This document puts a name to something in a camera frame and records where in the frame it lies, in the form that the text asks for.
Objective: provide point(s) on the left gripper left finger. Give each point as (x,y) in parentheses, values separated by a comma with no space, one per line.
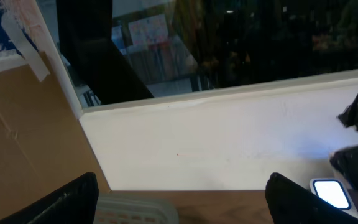
(75,202)

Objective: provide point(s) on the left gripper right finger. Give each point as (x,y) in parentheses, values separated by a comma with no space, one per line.
(290,203)

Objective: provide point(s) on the white barcode scanner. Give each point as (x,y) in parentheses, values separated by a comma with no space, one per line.
(334,192)

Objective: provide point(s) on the grey plastic mesh basket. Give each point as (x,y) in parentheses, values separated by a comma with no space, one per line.
(121,208)

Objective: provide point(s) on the brown cardboard panel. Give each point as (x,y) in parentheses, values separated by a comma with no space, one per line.
(42,144)

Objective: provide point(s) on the white masking tape strip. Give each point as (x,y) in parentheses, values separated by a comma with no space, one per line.
(29,53)

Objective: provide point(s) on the dark glass window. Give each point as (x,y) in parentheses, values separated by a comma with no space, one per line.
(117,51)

